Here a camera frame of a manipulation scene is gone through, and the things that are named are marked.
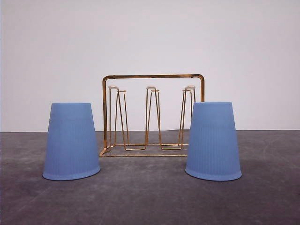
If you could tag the gold wire cup rack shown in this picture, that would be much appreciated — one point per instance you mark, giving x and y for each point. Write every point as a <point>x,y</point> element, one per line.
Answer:
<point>149,115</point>

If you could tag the blue ribbed plastic cup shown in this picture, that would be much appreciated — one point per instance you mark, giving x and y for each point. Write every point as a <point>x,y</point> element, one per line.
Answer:
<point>71,151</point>

